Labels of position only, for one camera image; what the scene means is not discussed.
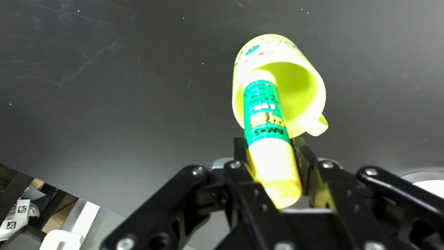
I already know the yellow plastic cup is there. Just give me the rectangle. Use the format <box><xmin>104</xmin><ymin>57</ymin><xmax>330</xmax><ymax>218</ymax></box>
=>
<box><xmin>232</xmin><ymin>33</ymin><xmax>329</xmax><ymax>137</ymax></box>

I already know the green yellow glue stick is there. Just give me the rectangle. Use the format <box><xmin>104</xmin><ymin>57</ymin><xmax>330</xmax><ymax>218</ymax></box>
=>
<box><xmin>243</xmin><ymin>69</ymin><xmax>302</xmax><ymax>210</ymax></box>

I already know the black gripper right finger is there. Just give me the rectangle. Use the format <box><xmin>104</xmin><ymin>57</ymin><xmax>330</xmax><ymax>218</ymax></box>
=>
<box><xmin>293</xmin><ymin>137</ymin><xmax>320</xmax><ymax>190</ymax></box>

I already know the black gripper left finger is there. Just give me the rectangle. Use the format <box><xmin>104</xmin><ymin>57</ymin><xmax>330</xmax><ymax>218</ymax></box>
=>
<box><xmin>232</xmin><ymin>137</ymin><xmax>251</xmax><ymax>178</ymax></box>

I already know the white marker card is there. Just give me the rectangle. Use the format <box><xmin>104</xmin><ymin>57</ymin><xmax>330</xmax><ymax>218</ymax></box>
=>
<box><xmin>0</xmin><ymin>199</ymin><xmax>40</xmax><ymax>242</ymax></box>

